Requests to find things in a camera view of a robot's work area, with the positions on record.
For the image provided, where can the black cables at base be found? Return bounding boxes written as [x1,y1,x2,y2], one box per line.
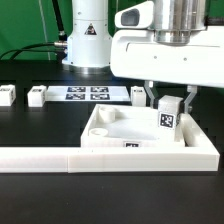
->
[0,0,68,62]

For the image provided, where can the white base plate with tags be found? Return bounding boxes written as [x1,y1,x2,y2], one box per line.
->
[47,86,130,102]

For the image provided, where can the white L-shaped obstacle wall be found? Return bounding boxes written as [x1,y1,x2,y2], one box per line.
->
[0,114,220,173]

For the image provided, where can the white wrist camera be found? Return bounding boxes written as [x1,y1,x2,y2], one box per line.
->
[114,0,154,29]

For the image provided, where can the white square tabletop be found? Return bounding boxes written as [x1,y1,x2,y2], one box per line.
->
[81,104,185,147]

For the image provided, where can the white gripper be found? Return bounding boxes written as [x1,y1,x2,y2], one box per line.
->
[110,26,224,114]

